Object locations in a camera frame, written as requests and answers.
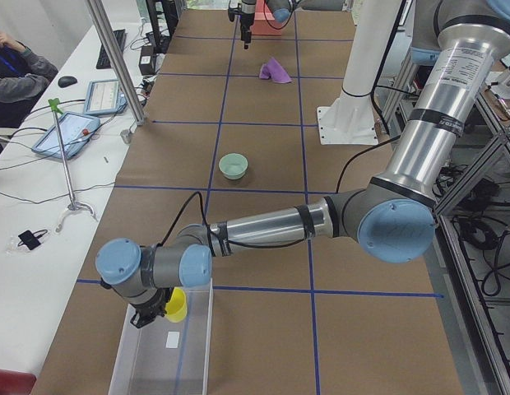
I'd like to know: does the black keyboard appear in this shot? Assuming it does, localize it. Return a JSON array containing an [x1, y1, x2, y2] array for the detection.
[[95, 28, 128, 70]]

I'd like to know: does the blue teach pendant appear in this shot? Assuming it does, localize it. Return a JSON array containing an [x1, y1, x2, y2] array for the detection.
[[83, 79, 127, 116], [31, 112, 101, 160]]

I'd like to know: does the black computer mouse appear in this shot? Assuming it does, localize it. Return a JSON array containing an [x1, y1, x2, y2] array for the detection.
[[58, 76, 77, 88]]

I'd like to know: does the clear plastic storage box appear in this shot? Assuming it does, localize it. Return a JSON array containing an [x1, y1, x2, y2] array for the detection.
[[109, 283, 213, 394]]

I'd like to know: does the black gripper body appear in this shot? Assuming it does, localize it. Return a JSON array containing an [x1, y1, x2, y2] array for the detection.
[[131, 288, 173, 321], [240, 12, 255, 29]]

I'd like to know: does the blue teach pendant far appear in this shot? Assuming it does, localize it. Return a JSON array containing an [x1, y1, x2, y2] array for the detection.
[[83, 79, 127, 116]]

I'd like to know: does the blue teach pendant near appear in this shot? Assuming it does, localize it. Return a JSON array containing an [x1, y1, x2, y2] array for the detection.
[[31, 112, 101, 160]]

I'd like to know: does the seated person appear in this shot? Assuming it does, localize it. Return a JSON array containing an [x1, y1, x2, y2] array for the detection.
[[0, 30, 58, 128]]

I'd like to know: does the pink plastic bin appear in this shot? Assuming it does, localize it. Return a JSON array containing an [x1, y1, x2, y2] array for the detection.
[[251, 0, 283, 36]]

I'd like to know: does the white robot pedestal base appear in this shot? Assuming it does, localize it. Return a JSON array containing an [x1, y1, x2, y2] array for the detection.
[[317, 0, 404, 146]]

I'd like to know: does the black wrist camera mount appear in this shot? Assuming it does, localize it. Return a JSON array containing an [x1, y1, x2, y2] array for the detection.
[[227, 0, 240, 22]]

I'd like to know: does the metal stand with green clip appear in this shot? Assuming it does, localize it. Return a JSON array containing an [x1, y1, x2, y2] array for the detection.
[[48, 98, 98, 234]]

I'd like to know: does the black small device with strap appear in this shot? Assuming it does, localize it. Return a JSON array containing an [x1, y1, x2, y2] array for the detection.
[[17, 229, 49, 250]]

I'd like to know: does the yellow plastic cup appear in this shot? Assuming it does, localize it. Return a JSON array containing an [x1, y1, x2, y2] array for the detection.
[[165, 287, 188, 323]]

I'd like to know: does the red object at corner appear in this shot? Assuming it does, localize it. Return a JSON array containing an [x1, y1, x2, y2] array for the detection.
[[0, 369, 36, 395]]

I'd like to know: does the aluminium frame post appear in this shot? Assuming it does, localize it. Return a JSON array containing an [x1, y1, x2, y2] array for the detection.
[[86, 0, 146, 126]]

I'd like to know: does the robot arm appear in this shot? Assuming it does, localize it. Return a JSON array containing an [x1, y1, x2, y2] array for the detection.
[[228, 0, 352, 49], [95, 1, 510, 328]]

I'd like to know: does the black power adapter box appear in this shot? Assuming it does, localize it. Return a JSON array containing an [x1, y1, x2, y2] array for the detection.
[[138, 45, 157, 76]]

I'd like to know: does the mint green bowl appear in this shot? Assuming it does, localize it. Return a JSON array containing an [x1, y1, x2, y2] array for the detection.
[[219, 153, 248, 180]]

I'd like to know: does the purple cloth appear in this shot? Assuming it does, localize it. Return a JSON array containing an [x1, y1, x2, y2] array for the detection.
[[258, 57, 292, 84]]

